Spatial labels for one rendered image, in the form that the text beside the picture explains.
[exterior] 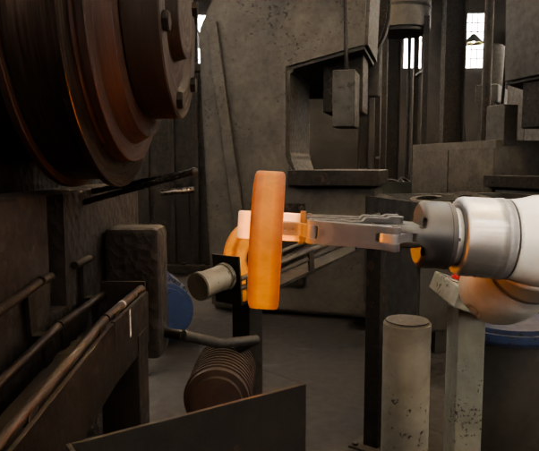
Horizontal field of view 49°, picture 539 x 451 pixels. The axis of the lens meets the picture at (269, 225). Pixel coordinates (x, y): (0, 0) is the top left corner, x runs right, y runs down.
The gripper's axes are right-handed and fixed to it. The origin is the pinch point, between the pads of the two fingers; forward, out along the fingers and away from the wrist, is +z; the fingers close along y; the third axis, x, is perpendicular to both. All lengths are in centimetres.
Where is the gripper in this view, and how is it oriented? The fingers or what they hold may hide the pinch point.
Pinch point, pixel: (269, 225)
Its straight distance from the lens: 65.3
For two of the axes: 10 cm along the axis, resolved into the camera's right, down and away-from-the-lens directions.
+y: 0.2, -1.1, 9.9
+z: -10.0, -0.6, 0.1
